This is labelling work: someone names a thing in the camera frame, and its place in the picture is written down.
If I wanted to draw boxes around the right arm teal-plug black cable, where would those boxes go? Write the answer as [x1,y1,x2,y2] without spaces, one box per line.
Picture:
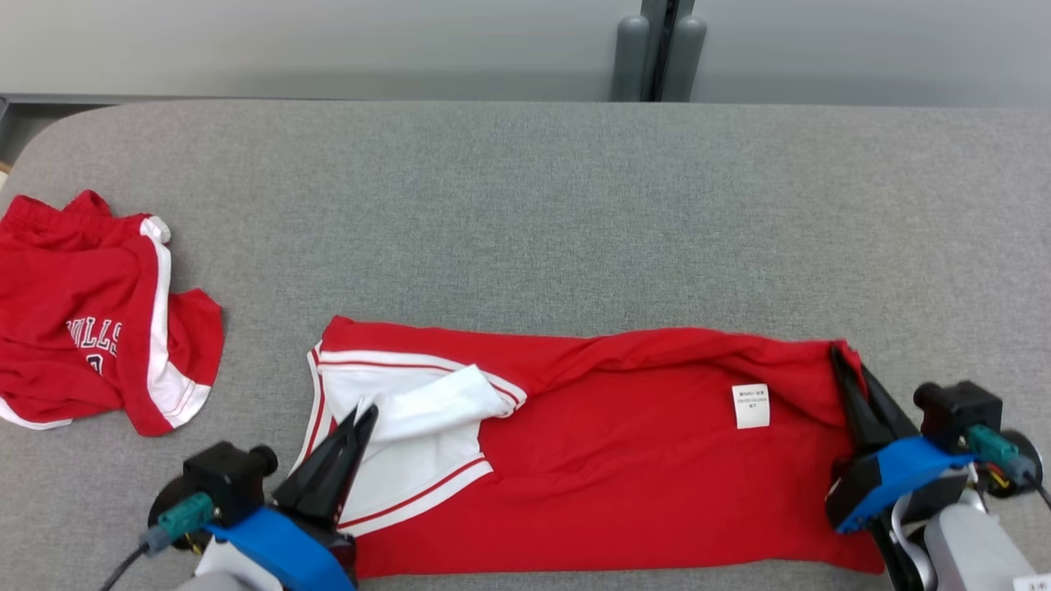
[967,425,1051,514]

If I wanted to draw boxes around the left arm teal-plug black cable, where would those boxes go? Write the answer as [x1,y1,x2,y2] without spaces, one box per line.
[99,492,216,591]

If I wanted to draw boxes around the grey partition post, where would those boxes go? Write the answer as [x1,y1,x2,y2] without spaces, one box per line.
[640,0,695,103]

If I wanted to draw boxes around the grey baseboard strip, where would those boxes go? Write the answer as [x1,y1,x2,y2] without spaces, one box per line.
[0,93,617,105]

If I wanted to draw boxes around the left gripper black motor cylinder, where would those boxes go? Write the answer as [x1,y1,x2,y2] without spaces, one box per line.
[148,474,214,552]

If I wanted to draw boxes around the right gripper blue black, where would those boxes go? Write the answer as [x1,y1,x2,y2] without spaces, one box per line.
[825,344,975,535]

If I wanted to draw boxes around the red shorts with white stripe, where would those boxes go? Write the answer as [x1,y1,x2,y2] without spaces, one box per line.
[0,190,225,438]

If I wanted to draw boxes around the right gripper black motor cylinder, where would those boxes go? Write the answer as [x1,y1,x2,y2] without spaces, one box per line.
[973,431,1045,499]

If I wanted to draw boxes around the gripper black motor cylinder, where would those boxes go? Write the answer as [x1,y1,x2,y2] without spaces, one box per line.
[973,431,1045,499]
[148,474,214,552]

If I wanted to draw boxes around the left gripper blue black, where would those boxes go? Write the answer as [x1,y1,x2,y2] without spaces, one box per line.
[205,403,380,591]

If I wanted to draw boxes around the red white jersey shirt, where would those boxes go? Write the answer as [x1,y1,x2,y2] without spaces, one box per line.
[291,315,886,580]

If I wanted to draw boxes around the arm teal-plug black cable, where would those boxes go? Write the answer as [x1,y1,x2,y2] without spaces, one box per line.
[967,425,1051,514]
[99,492,216,591]

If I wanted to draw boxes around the grey rounded bumper cylinder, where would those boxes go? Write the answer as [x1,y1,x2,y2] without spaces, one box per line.
[612,15,651,103]
[662,14,708,103]

